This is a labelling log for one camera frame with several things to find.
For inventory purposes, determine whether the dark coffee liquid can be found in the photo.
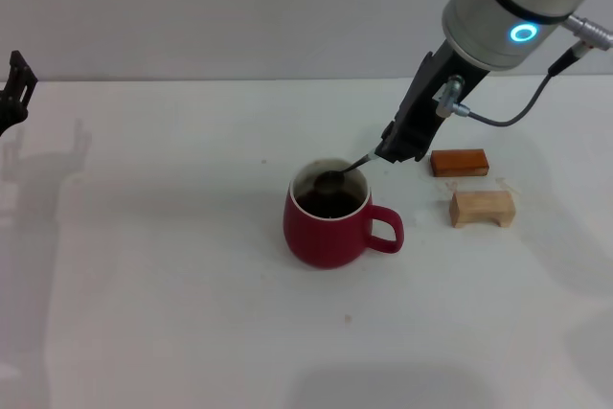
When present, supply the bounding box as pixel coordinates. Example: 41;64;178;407
294;187;364;219

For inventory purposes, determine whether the light wooden arch block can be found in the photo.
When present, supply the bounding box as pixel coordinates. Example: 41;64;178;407
448;190;517;230

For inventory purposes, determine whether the dark orange wooden block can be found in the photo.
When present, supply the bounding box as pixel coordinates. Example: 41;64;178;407
429;148;490;178

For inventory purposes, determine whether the red ceramic mug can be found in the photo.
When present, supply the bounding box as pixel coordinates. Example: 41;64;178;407
282;157;405;270

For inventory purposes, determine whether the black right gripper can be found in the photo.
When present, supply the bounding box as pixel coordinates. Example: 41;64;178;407
375;39;490;165

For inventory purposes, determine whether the grey right gripper cable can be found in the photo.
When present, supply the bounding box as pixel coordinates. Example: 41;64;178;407
433;13;613;128

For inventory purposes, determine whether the metal spoon light blue handle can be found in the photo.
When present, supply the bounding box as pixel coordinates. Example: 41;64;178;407
314;152;380;193

